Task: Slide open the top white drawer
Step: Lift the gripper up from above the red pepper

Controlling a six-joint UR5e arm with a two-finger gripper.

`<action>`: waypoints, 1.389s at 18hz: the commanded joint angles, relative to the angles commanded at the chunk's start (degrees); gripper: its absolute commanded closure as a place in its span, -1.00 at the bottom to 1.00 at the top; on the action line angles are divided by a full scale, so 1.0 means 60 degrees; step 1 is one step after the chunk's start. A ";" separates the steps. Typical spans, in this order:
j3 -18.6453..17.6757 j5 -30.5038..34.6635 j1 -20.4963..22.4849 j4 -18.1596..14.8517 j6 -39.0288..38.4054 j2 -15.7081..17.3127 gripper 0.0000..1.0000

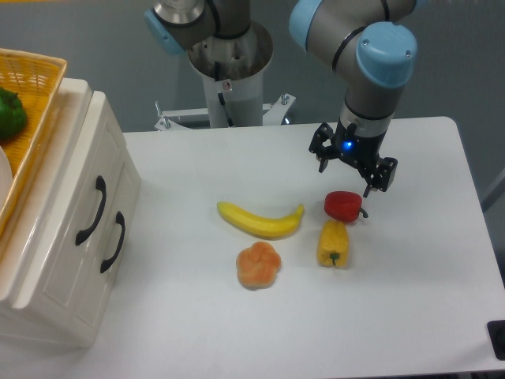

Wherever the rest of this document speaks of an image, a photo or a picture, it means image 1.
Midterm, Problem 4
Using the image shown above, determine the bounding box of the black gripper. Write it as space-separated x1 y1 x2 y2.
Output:
309 122 398 198

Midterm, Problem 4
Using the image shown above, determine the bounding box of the black object at table edge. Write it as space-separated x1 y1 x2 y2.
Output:
487 320 505 361

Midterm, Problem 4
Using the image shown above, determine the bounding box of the white drawer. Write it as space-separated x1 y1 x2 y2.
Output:
14 91 131 309
43 157 142 336

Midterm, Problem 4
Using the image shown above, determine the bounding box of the black drawer handle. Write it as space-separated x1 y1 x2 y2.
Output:
75 175 107 246
99 211 126 273

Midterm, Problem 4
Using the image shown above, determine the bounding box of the green toy bell pepper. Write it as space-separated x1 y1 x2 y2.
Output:
1 88 28 141

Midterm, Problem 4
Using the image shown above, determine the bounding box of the yellow toy banana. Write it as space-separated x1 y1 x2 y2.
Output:
216 201 305 239

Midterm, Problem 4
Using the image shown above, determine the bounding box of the black top drawer handle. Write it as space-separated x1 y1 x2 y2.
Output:
75 175 107 246

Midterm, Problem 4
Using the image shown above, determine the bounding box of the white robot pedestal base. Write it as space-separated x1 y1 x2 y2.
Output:
155 21 296 131

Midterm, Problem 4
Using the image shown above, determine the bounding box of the black bottom drawer handle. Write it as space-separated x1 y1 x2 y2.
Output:
99 211 126 273

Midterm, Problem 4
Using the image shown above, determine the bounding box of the yellow toy bell pepper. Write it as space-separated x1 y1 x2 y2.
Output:
316 220 350 268

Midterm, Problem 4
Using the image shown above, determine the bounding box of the white drawer cabinet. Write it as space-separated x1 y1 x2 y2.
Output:
1 78 140 347

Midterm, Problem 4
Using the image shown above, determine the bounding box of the white plate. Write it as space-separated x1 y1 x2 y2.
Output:
0 149 13 209

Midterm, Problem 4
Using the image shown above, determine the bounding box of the black cable on pedestal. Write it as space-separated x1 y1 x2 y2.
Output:
213 62 236 129

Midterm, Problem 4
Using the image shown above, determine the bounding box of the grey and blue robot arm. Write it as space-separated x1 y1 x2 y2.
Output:
144 1 418 191

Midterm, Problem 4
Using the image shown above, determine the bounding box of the red toy bell pepper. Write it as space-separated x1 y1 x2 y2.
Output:
324 191 368 223

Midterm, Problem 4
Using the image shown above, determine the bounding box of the orange toy bread roll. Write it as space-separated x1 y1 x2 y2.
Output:
236 242 282 290

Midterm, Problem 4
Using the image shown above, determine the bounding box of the yellow woven basket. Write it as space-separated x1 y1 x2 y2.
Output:
1 48 67 231

